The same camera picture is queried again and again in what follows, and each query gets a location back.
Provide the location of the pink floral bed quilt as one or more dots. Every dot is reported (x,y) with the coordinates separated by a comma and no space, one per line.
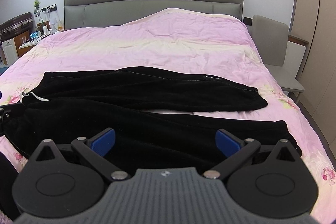
(186,42)

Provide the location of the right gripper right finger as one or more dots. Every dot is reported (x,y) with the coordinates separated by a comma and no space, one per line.
(237,151)

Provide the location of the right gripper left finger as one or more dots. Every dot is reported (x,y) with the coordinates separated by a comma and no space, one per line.
(93,151)

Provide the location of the wooden bedside table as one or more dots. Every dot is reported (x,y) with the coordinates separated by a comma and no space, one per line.
(23,43)

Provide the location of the grey chair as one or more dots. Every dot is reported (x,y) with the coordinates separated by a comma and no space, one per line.
(271,38)

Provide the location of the black pants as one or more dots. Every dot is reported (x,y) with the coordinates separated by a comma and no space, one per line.
(157,115)

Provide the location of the beige wardrobe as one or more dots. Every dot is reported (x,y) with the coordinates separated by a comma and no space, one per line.
(314,21)

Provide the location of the dark brown suitcase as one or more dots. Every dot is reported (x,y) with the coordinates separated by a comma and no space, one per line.
(16,26)

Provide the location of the small green potted plant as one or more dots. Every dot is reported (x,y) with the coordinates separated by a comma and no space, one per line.
(37,11)

